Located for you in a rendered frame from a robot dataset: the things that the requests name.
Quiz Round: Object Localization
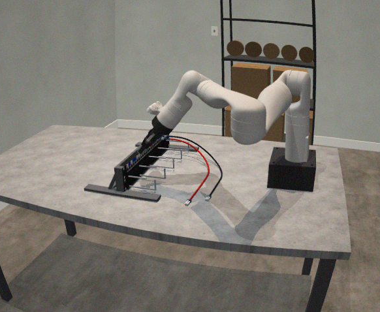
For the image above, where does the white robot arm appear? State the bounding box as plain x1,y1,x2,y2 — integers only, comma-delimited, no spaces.
147,70,311,163

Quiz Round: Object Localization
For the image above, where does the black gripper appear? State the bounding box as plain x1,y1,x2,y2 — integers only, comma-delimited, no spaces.
137,115,173,155

